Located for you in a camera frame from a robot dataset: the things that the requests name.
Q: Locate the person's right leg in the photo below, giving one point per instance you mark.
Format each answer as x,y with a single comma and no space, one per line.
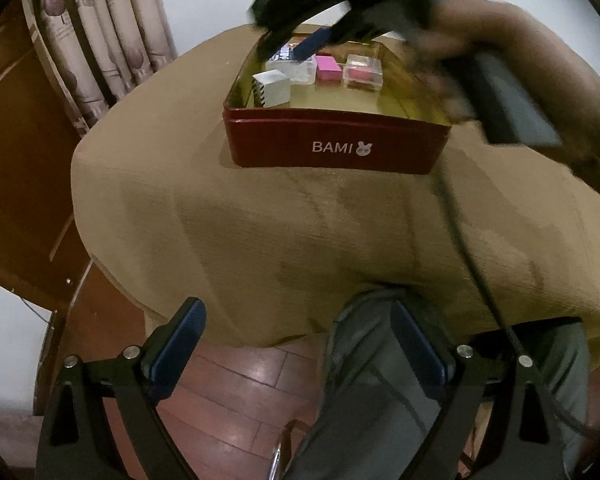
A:
560,360

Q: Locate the person's leg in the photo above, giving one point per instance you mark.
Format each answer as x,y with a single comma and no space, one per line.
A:
370,400
560,360

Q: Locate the person's left leg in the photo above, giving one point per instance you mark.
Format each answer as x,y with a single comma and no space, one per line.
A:
370,400

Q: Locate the clear box with red insert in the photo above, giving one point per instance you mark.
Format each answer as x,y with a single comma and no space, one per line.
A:
363,71

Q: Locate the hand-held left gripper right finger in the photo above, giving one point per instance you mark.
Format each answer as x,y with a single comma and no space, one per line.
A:
415,340

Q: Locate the beige patterned curtain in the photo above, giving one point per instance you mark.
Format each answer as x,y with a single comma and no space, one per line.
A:
105,35

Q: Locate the brown wooden door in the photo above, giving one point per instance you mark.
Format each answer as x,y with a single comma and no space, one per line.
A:
25,160

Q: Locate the pink block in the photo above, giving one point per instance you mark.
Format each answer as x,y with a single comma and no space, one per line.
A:
328,69

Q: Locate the red tin box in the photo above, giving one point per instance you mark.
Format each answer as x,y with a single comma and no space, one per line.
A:
280,140

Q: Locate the blue label clear box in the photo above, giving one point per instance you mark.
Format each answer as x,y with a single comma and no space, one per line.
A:
300,70

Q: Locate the person's right hand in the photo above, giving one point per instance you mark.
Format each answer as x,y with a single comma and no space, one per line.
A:
445,35

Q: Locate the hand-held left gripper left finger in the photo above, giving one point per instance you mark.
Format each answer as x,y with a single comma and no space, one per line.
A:
180,345

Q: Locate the person's right forearm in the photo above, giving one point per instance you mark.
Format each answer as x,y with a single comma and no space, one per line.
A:
545,45

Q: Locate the metal chair leg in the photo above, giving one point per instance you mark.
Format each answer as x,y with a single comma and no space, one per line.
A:
282,450

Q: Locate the white cube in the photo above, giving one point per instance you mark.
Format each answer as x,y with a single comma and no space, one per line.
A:
272,87

